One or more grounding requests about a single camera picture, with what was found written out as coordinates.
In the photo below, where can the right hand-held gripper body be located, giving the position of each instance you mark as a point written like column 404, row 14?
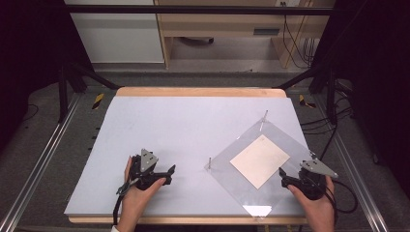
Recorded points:
column 312, row 180

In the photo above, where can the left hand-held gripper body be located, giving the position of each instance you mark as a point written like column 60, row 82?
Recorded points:
column 146, row 161

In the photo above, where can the silver standoff cap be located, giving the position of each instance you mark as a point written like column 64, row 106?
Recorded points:
column 313, row 155

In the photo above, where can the clear acrylic frame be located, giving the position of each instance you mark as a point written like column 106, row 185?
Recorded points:
column 232, row 180

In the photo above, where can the person's right hand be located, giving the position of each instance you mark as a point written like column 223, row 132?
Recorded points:
column 319, row 216

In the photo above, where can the person's left hand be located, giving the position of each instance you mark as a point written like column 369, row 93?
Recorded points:
column 135, row 206

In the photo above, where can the beige card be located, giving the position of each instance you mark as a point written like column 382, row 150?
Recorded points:
column 259, row 161

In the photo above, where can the thin metal pin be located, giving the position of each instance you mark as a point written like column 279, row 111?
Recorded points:
column 263, row 121
column 210, row 163

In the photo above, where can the yellow clamp right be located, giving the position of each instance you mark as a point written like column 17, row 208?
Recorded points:
column 303, row 101

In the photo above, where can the yellow clamp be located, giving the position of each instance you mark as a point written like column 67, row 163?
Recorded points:
column 98, row 101
column 303, row 101

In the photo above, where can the yellow clamp left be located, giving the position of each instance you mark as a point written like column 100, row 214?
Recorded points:
column 98, row 101

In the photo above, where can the wooden table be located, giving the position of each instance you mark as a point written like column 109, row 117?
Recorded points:
column 199, row 92

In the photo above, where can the black metal stand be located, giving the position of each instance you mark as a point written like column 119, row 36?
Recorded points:
column 330, row 96
column 64, row 93

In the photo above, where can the white cabinet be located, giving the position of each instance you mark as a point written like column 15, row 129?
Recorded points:
column 119, row 35

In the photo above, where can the power strip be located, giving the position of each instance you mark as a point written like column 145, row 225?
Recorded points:
column 196, row 40

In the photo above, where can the black curtain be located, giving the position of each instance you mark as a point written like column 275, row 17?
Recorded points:
column 377, row 64
column 29, row 48

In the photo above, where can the dark rectangular desk fitting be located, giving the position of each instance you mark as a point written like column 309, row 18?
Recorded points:
column 266, row 31

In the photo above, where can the light wooden cabinet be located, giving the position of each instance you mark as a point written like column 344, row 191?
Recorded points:
column 222, row 24

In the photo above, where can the aluminium rail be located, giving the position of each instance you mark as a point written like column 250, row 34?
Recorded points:
column 42, row 158
column 351, row 161

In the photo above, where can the black frame bar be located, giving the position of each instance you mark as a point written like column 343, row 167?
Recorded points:
column 193, row 9

